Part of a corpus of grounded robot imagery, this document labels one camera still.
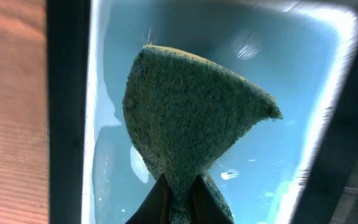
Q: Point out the green yellow sponge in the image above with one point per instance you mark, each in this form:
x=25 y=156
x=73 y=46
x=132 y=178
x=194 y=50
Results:
x=182 y=112

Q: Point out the black rectangular tray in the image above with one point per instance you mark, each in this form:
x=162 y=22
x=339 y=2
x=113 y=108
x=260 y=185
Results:
x=333 y=173

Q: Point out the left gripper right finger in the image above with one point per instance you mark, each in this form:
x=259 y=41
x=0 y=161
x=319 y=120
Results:
x=204 y=209

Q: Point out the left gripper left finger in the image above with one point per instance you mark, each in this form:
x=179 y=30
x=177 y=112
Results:
x=156 y=206

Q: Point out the blue water basin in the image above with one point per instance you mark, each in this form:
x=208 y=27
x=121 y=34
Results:
x=297 y=51

